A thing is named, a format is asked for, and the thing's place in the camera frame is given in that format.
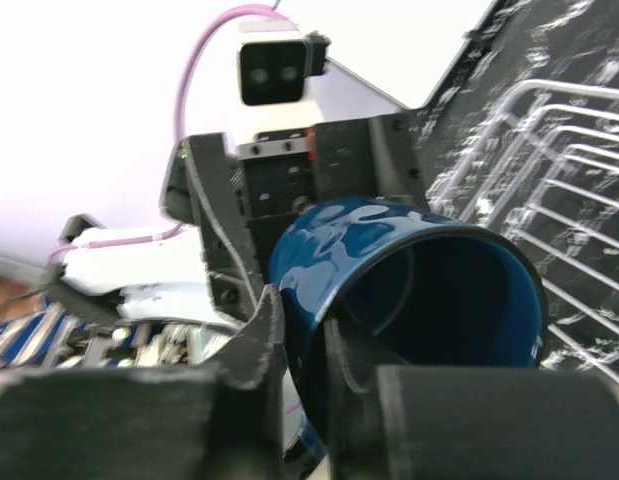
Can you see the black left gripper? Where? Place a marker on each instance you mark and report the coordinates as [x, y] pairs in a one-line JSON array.
[[280, 175]]

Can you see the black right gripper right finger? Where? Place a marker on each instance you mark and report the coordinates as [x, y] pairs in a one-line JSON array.
[[393, 421]]

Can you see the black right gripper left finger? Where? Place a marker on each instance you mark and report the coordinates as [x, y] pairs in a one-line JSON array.
[[217, 420]]

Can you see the dark blue ceramic mug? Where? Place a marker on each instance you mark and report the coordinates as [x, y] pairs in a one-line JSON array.
[[434, 290]]

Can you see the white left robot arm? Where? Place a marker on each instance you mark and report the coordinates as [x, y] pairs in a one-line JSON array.
[[103, 276]]

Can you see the white whiteboard with red writing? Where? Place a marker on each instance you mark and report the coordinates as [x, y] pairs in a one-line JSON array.
[[342, 94]]

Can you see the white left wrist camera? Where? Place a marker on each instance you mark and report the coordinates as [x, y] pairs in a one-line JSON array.
[[275, 61]]

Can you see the white wire dish rack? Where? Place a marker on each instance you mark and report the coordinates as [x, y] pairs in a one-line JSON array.
[[539, 165]]

